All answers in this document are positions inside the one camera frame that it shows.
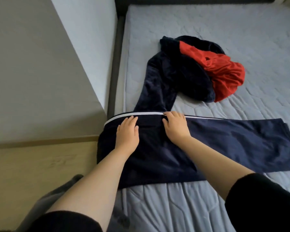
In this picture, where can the navy track trousers white piping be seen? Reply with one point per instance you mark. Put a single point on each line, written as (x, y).
(232, 142)

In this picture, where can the person's left hand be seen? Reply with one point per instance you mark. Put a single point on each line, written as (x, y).
(127, 137)

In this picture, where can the dark grey upholstered headboard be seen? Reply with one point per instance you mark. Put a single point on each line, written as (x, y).
(193, 0)

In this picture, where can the person's right hand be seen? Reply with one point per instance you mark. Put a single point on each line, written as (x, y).
(176, 129)

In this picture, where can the grey quilted bed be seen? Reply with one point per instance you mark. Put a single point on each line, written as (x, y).
(261, 31)

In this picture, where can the person's right forearm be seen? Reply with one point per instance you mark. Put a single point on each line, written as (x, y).
(215, 164)

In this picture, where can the red and navy sports jacket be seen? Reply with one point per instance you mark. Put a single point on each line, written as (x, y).
(193, 70)

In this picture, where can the person's left forearm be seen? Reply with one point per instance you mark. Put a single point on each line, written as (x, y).
(96, 186)

